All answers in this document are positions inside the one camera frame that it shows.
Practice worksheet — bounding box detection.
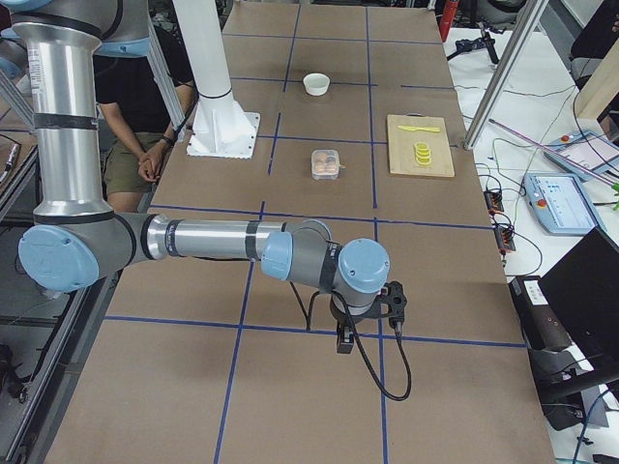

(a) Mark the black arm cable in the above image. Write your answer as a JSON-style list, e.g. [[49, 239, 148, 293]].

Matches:
[[289, 281, 413, 400]]

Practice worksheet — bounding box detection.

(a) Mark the clear plastic egg box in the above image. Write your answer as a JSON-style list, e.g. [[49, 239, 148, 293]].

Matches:
[[310, 149, 345, 181]]

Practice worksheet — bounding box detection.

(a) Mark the lemon slice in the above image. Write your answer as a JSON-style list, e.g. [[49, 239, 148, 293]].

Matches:
[[414, 142, 432, 166]]

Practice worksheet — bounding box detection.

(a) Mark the black computer case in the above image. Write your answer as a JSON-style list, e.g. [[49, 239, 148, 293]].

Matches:
[[510, 227, 618, 361]]

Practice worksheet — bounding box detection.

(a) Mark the aluminium frame post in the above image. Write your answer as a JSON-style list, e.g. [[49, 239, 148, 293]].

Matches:
[[462, 0, 548, 150]]

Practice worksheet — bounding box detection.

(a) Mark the yellow plastic knife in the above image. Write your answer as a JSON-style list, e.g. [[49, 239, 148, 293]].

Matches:
[[398, 125, 441, 133]]

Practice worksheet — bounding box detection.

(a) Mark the teach pendant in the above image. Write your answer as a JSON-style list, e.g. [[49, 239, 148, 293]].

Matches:
[[523, 172, 606, 236], [545, 130, 618, 182]]

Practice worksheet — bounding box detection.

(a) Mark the grabber stick with green handle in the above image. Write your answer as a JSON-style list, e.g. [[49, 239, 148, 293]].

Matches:
[[488, 118, 618, 196]]

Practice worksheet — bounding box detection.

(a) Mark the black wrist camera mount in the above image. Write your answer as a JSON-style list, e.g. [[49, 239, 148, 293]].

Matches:
[[371, 280, 407, 333]]

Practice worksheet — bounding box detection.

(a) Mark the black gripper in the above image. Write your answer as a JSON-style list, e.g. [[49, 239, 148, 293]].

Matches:
[[330, 298, 379, 354]]

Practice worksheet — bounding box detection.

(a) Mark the wooden cutting board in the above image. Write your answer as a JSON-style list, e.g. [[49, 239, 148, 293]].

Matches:
[[387, 114, 455, 178]]

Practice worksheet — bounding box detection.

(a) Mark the white paper bowl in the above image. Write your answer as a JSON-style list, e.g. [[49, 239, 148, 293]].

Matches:
[[303, 72, 331, 97]]

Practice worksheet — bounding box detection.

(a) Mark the far teach pendant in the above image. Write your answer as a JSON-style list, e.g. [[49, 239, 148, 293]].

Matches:
[[545, 130, 618, 182]]

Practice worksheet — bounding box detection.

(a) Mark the black tripod clamp rod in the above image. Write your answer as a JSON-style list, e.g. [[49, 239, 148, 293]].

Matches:
[[447, 29, 499, 65]]

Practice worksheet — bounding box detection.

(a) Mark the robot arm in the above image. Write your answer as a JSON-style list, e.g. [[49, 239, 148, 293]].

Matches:
[[7, 1, 402, 353]]

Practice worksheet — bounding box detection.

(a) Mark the near teach pendant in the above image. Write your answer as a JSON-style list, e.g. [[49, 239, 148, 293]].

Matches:
[[523, 172, 606, 236]]

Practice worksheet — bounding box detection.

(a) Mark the seated person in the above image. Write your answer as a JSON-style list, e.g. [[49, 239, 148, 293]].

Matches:
[[94, 55, 176, 213]]

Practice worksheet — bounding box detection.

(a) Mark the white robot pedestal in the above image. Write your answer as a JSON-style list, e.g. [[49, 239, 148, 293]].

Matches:
[[173, 0, 260, 160]]

